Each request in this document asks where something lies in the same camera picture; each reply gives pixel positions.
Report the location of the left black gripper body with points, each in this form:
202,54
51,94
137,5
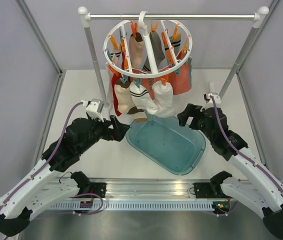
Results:
109,133

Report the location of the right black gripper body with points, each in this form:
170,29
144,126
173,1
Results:
195,111

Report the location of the white fluffy sock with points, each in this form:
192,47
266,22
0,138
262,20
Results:
163,98

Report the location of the white black-striped sock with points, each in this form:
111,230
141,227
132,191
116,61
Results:
142,99

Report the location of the red sock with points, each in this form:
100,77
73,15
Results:
115,100

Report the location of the white cloth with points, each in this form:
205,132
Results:
109,95

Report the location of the white round clip hanger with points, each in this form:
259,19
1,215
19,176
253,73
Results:
154,73

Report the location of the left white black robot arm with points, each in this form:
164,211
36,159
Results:
24,202

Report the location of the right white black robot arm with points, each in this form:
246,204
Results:
266,199

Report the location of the teal plastic basin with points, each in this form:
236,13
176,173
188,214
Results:
178,149

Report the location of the coral brown towel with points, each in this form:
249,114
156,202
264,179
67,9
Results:
180,80

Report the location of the white striped rear sock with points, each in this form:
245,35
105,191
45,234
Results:
115,55

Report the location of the white silver clothes rack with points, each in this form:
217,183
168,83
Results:
257,18

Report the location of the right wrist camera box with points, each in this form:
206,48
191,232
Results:
211,98

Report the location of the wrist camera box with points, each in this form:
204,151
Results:
211,98
93,109

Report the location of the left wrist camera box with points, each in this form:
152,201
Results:
93,109

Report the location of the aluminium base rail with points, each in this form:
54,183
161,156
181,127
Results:
158,189

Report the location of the white slotted cable duct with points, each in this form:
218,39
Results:
117,205

